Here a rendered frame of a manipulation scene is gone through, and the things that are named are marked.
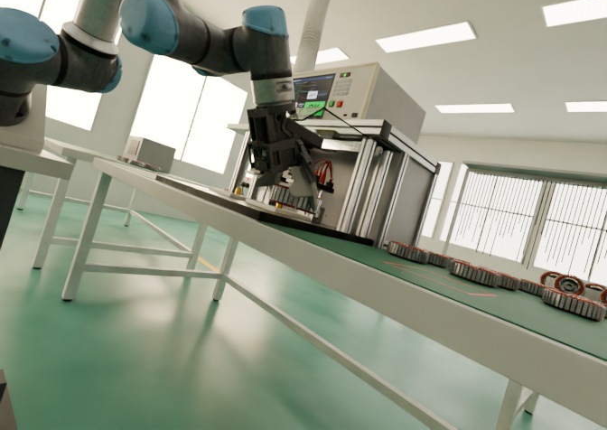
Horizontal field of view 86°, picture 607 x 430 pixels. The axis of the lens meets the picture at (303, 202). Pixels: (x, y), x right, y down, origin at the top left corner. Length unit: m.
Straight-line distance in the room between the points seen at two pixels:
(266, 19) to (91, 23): 0.46
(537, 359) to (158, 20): 0.59
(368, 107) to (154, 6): 0.73
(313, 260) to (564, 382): 0.33
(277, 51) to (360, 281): 0.39
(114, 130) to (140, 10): 5.11
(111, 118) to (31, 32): 4.74
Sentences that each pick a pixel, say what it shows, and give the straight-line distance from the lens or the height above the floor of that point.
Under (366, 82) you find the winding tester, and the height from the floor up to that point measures 1.25.
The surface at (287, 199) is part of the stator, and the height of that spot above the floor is 0.81.
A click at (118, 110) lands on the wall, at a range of 5.66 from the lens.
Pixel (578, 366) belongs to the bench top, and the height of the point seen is 0.74.
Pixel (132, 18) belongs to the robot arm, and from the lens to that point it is 0.56.
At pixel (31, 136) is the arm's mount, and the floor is 0.78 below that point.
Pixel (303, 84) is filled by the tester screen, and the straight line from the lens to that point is 1.35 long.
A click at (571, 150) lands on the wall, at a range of 7.51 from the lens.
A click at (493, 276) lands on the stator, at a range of 0.90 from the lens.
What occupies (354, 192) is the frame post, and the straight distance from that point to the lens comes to 0.94.
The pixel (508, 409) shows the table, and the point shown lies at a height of 0.22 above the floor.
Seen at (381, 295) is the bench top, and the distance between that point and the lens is 0.46.
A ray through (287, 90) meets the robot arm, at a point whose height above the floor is 0.99.
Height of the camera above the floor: 0.80
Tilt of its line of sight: 1 degrees up
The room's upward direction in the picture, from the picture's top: 17 degrees clockwise
